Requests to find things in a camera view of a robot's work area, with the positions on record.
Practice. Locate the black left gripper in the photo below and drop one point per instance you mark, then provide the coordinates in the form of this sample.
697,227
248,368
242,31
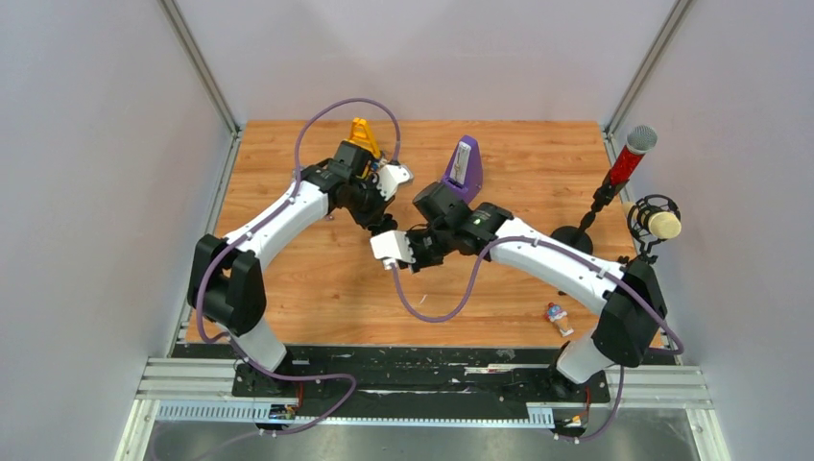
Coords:
376,217

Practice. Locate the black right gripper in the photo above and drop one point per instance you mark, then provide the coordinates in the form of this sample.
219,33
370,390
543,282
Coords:
419,263

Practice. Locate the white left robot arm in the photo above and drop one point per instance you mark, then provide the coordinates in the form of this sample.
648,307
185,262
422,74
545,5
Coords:
227,285

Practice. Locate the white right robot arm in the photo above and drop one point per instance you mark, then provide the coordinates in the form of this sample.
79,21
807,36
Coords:
626,297

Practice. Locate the yellow toy block on car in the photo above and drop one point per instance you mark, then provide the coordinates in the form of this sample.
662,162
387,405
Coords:
361,135

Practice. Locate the purple metronome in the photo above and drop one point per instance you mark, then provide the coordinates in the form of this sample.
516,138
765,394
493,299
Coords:
464,173

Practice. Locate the small toy figure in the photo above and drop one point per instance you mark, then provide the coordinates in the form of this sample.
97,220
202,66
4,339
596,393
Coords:
558,317

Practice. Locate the red microphone on stand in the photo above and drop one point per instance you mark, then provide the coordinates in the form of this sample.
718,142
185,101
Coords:
640,141

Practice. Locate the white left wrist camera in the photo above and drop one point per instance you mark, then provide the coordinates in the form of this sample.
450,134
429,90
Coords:
390,178

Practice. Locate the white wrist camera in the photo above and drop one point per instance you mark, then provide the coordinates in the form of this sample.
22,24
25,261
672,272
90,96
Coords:
392,248
390,178

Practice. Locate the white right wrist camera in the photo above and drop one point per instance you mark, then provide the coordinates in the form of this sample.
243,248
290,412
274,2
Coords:
392,248

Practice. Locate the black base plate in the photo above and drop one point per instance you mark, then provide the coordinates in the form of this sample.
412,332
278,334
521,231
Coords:
409,383

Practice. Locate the beige microphone in shock mount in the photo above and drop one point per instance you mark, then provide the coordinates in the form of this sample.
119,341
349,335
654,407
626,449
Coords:
651,220

